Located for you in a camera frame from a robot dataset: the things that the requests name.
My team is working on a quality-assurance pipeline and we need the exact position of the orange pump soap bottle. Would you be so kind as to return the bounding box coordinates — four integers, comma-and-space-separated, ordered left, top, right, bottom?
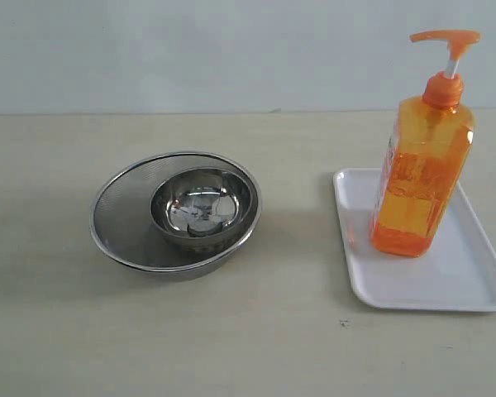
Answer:
370, 30, 480, 257

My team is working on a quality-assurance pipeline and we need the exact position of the small shiny steel bowl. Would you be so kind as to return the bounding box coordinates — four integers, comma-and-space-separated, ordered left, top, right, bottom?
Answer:
150, 166, 257, 255

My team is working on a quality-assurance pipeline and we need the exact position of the large steel mesh strainer bowl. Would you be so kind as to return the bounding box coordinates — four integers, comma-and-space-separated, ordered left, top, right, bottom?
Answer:
89, 151, 262, 280

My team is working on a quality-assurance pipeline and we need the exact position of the white rectangular plastic tray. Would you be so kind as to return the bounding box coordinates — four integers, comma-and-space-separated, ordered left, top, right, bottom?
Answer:
333, 168, 496, 312

